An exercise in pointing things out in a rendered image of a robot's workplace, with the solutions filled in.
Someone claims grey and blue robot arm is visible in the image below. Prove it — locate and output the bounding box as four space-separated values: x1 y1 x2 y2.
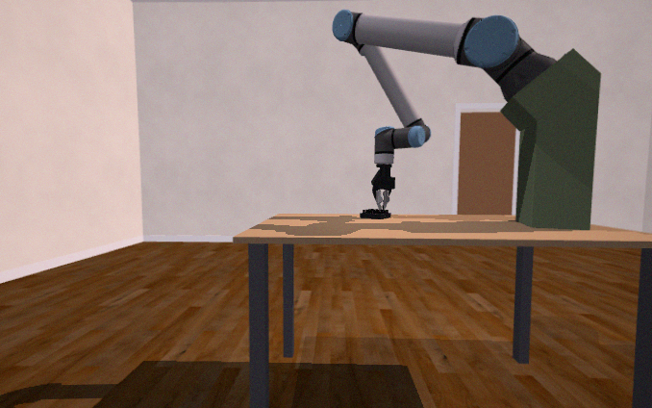
332 10 556 165

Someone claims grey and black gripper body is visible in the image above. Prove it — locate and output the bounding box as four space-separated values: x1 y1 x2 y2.
374 164 395 190

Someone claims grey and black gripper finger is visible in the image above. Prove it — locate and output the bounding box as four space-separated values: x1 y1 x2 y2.
382 189 391 210
372 184 383 210

